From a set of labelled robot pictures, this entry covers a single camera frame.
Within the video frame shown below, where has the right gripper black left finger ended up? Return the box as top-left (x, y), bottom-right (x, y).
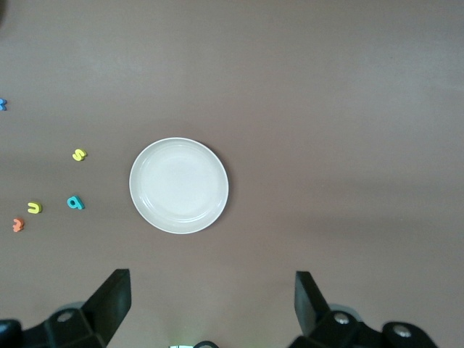
top-left (21, 268), bottom-right (131, 348)

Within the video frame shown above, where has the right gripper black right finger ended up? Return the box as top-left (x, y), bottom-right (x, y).
top-left (288, 271), bottom-right (385, 348)

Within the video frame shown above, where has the brown table cover sheet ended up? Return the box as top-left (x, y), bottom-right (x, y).
top-left (0, 0), bottom-right (464, 348)

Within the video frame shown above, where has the beige round plate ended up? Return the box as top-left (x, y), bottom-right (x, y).
top-left (128, 136), bottom-right (230, 236)

